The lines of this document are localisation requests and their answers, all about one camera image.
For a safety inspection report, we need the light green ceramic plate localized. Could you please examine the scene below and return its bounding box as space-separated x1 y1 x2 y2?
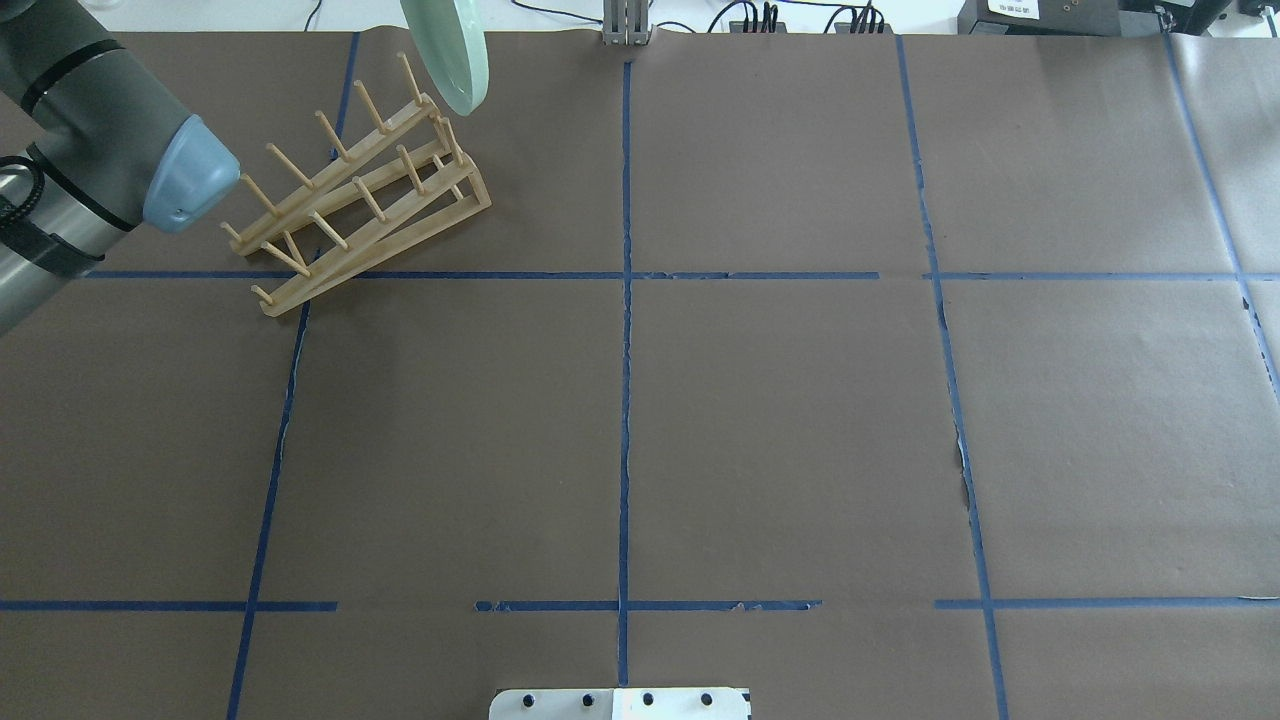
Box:
399 1 490 117

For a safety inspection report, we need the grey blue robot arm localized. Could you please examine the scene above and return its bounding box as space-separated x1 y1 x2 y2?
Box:
1 1 241 331

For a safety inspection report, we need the wooden plate rack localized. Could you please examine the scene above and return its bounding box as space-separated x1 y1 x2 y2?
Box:
220 53 493 318

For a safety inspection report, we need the black power strip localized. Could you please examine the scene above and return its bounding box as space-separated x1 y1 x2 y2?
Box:
708 1 893 35

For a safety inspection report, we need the aluminium frame post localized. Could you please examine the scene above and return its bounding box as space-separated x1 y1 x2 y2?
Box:
602 0 653 46

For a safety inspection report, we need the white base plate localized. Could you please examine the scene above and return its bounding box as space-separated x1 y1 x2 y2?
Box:
488 685 753 719

